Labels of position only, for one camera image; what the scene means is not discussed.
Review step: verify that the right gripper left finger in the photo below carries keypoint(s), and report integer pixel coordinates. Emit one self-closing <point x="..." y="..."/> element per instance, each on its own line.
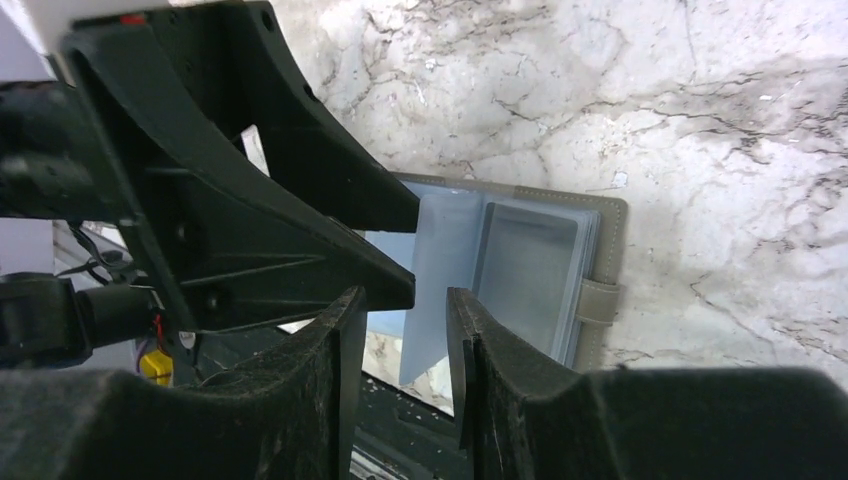
<point x="288" y="412"/>

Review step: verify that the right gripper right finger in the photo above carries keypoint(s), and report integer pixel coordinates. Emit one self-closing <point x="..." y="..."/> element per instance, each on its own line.
<point x="521" y="415"/>

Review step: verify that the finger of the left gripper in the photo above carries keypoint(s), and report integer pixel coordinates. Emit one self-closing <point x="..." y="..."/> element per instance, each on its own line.
<point x="225" y="246"/>
<point x="235" y="63"/>

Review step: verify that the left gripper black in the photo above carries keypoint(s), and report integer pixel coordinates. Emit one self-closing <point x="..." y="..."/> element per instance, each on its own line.
<point x="62" y="154"/>

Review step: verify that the grey leather card holder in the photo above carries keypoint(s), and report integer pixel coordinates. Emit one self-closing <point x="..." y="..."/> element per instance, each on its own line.
<point x="544" y="263"/>

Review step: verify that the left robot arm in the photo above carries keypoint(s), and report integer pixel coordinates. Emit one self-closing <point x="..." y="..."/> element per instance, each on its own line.
<point x="44" y="319"/>

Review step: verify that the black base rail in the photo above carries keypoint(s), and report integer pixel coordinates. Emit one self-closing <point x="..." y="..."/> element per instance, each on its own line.
<point x="397" y="436"/>

